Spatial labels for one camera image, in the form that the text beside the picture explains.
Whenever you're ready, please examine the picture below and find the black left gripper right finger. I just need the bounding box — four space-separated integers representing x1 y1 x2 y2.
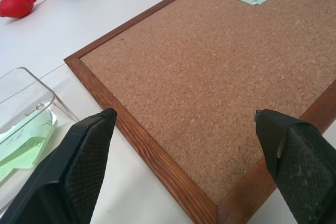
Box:
253 109 336 224

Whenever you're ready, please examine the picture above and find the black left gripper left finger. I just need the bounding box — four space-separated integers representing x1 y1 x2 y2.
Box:
0 108 118 224

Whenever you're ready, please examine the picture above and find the wood-framed cork board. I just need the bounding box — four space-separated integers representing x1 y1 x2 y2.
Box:
64 0 336 224

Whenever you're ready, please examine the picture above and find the green paper notes stack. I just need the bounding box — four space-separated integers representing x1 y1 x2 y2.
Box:
0 109 59 183

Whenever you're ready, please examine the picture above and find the clear plastic box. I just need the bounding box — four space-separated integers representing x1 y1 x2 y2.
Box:
0 67 80 216

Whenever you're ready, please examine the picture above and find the red rubber air blower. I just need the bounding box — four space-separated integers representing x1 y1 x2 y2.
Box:
0 0 53 19

